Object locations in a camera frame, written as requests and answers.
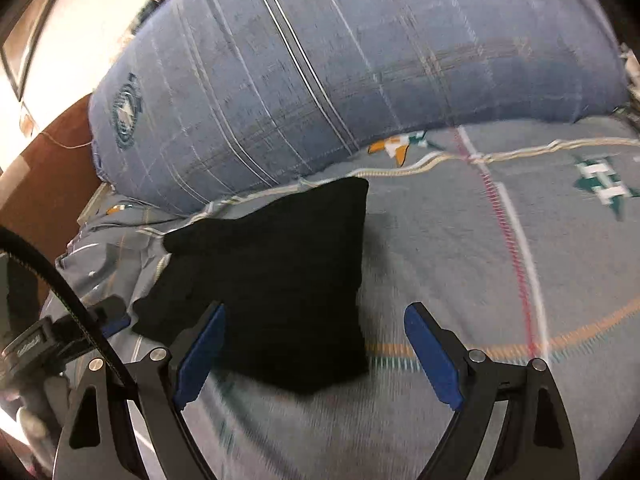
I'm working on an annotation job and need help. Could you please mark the grey star printed bed sheet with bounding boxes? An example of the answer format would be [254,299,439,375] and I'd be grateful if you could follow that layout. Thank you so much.
[40,110,640,480]

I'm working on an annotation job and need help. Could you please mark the wall picture frame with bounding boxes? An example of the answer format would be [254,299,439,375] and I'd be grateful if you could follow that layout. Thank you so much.
[0,0,85,102]

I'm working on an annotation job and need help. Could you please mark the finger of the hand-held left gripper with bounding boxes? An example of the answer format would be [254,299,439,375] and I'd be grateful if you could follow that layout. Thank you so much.
[85,296,133,342]

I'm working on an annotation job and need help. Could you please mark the black pants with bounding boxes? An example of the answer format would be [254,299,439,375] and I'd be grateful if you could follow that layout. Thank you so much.
[131,176,372,395]

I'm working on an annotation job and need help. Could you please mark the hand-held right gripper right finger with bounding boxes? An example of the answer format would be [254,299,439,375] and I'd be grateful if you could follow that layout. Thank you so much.
[404,302,581,480]

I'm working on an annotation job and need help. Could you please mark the black cable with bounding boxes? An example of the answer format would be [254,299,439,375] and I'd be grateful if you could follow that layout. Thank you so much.
[0,225,142,397]

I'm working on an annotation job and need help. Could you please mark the blue plaid pillow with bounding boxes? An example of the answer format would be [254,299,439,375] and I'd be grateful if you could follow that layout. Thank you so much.
[89,0,632,212]

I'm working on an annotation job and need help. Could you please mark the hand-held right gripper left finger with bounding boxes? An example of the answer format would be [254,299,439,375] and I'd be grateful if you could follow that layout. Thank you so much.
[54,301,227,480]

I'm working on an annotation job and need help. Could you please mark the brown headboard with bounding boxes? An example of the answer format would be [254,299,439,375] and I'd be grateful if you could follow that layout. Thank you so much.
[0,92,115,321]

